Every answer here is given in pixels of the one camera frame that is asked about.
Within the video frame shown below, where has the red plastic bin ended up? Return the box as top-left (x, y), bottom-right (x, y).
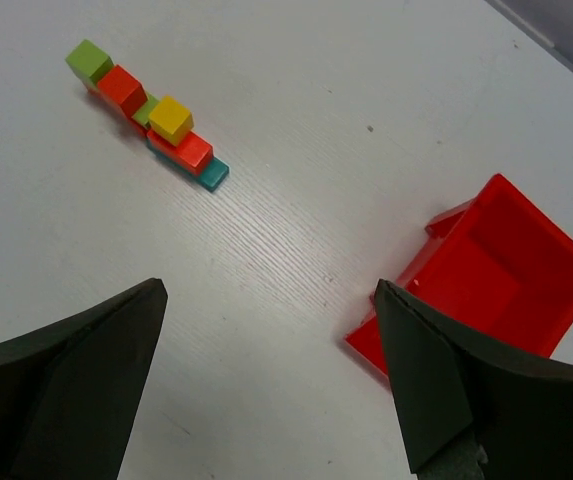
top-left (343, 172), bottom-right (573, 386)

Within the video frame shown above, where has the teal long block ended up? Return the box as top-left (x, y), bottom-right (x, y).
top-left (146, 141), bottom-right (230, 193)

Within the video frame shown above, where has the small red cube block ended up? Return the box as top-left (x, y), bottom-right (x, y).
top-left (97, 65), bottom-right (148, 118)

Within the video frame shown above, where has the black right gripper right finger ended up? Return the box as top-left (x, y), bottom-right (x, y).
top-left (374, 280), bottom-right (573, 479)

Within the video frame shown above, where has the green rectangular block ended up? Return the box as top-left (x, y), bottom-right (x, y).
top-left (130, 91), bottom-right (159, 130)

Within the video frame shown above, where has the red rectangular block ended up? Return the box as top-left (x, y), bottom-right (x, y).
top-left (147, 130), bottom-right (214, 176)

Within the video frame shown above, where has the small green cube block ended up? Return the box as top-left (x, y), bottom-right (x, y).
top-left (65, 39), bottom-right (114, 88)

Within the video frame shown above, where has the red arch block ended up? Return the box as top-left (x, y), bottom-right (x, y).
top-left (85, 87), bottom-right (147, 140)

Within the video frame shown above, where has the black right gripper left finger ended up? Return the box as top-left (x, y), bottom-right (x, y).
top-left (0, 278), bottom-right (168, 479)

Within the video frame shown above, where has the aluminium table frame rail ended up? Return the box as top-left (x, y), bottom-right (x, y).
top-left (490, 0), bottom-right (573, 72)

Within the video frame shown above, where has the yellow cube block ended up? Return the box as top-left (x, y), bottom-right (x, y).
top-left (148, 96), bottom-right (194, 146)

